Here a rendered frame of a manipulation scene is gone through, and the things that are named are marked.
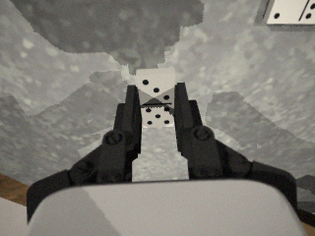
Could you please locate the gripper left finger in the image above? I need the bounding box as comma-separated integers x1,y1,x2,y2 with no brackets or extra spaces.
27,85,142,224

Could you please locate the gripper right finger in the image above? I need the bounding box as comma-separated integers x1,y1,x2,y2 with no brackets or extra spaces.
174,83,297,214

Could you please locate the white domino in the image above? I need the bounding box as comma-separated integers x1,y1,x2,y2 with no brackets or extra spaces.
263,0,315,24
136,68,175,128

